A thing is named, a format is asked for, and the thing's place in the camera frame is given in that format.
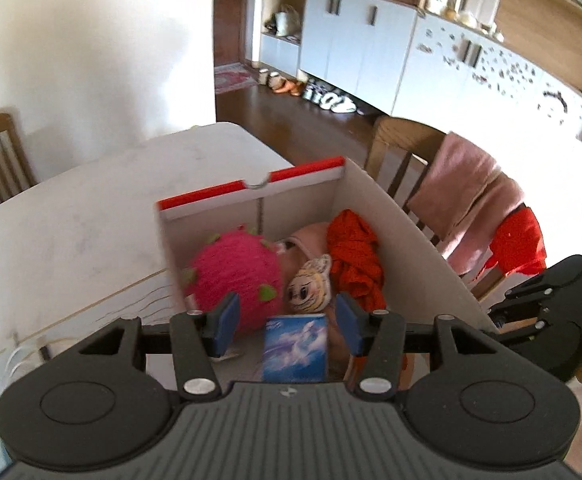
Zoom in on red doormat rug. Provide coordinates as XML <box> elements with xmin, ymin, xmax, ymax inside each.
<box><xmin>214</xmin><ymin>63</ymin><xmax>257</xmax><ymax>96</ymax></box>

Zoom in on blue white tissue pack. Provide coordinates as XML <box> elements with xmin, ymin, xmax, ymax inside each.
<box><xmin>262</xmin><ymin>314</ymin><xmax>328</xmax><ymax>384</ymax></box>

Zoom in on pink scarf on chair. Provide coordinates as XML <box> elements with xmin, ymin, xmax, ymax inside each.
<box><xmin>407</xmin><ymin>132</ymin><xmax>524</xmax><ymax>275</ymax></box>

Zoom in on pink dragonfruit plush toy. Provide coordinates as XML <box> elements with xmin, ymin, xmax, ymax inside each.
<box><xmin>180</xmin><ymin>228</ymin><xmax>285</xmax><ymax>332</ymax></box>

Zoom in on near wooden chair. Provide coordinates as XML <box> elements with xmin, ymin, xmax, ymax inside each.
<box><xmin>364</xmin><ymin>116</ymin><xmax>504</xmax><ymax>300</ymax></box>

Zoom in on brown entrance door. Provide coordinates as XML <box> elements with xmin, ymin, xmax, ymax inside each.
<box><xmin>213</xmin><ymin>0</ymin><xmax>247</xmax><ymax>67</ymax></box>

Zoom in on white red cardboard box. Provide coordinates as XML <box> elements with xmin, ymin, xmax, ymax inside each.
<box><xmin>155</xmin><ymin>155</ymin><xmax>500</xmax><ymax>391</ymax></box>

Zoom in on red cloth on chair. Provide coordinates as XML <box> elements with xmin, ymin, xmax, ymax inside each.
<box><xmin>476</xmin><ymin>206</ymin><xmax>547</xmax><ymax>280</ymax></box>

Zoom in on shoes on floor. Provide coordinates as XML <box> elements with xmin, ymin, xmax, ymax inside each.
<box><xmin>257</xmin><ymin>68</ymin><xmax>358</xmax><ymax>115</ymax></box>

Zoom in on red knotted cloth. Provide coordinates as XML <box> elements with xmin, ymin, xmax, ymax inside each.
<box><xmin>327</xmin><ymin>209</ymin><xmax>387</xmax><ymax>312</ymax></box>

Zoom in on white tall cabinet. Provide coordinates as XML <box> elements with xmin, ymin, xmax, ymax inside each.
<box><xmin>261</xmin><ymin>0</ymin><xmax>582</xmax><ymax>143</ymax></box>

